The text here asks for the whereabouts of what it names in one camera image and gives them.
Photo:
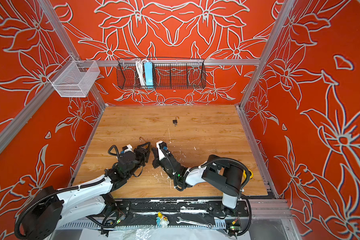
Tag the brass padlock with steel shackle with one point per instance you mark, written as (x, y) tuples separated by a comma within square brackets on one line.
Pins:
[(142, 140)]

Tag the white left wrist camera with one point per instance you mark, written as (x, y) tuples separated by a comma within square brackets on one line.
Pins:
[(127, 148)]

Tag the silver wrench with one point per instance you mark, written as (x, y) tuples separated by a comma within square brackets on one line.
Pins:
[(180, 220)]

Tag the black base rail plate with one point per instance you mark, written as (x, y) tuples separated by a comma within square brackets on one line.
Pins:
[(209, 206)]

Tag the black wire basket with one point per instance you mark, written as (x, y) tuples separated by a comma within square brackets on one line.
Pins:
[(168, 73)]

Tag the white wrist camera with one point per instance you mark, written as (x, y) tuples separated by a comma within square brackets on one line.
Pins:
[(162, 150), (127, 148)]

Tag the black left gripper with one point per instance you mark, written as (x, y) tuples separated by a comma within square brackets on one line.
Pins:
[(144, 154)]

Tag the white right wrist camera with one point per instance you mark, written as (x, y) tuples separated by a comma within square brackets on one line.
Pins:
[(162, 150)]

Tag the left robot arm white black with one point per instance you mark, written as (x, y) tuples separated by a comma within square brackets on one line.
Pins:
[(52, 208)]

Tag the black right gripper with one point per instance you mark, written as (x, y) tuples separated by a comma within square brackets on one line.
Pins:
[(156, 160)]

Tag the small toy figure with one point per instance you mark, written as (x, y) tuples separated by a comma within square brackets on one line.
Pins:
[(162, 221)]

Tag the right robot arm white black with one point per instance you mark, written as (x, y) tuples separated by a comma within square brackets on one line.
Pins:
[(225, 174)]

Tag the clear plastic bin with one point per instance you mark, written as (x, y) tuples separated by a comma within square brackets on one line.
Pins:
[(72, 81)]

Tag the yellow tape measure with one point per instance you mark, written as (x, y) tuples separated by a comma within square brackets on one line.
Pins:
[(251, 174)]

